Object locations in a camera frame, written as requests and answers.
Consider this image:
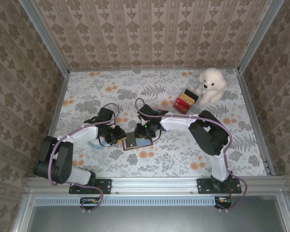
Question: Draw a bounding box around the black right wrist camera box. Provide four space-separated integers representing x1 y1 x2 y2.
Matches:
139 105 160 119

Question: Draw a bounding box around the grey metal panel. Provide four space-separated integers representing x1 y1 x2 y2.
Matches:
26 195 289 232

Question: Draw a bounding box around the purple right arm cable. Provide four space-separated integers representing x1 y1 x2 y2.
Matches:
134 97 248 213

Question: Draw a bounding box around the black controller board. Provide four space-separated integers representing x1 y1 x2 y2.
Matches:
80 197 102 210
214 196 232 210

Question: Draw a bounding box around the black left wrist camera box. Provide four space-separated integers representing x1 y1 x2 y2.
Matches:
98 107 115 122

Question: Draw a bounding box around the white plush dog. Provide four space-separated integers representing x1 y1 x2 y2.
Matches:
194 67 228 107

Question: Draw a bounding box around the red credit card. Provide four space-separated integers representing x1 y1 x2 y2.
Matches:
173 98 190 113

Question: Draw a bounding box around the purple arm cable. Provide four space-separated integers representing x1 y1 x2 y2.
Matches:
49 102 123 215
134 97 248 213

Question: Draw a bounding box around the aluminium table back rail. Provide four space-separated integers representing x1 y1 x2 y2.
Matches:
67 67 240 72

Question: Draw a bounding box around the yellow credit card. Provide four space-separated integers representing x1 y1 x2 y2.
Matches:
178 93 195 106

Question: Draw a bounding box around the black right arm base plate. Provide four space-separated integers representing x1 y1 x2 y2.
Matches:
197 178 242 194

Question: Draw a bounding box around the brown leather card holder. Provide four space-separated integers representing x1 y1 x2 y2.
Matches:
122 136 153 152

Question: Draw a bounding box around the black thin cable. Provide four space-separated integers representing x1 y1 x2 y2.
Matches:
149 129 162 144
97 136 114 148

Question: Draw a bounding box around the floral table cover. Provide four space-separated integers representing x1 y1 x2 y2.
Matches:
42 69 269 178

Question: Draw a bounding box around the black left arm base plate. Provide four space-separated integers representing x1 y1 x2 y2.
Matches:
69 178 112 195

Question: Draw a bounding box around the clear plastic card box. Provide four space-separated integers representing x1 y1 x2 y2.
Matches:
173 88 200 115

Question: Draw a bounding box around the aluminium table side rail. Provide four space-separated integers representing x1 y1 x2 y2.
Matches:
49 71 71 141
236 70 276 176

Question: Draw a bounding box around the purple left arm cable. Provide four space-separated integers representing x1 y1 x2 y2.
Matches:
49 102 123 215

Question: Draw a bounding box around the grey Visa credit card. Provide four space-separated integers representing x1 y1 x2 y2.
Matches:
125 132 138 149

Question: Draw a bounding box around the aluminium frame post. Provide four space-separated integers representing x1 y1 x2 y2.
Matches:
236 0 285 74
18 0 71 76

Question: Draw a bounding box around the aluminium front beam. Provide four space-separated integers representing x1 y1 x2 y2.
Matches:
26 175 289 194

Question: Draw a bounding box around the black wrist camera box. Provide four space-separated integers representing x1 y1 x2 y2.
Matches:
139 105 160 119
98 107 115 122

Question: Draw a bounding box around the white slotted cable duct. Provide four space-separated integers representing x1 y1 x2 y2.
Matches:
35 196 219 206

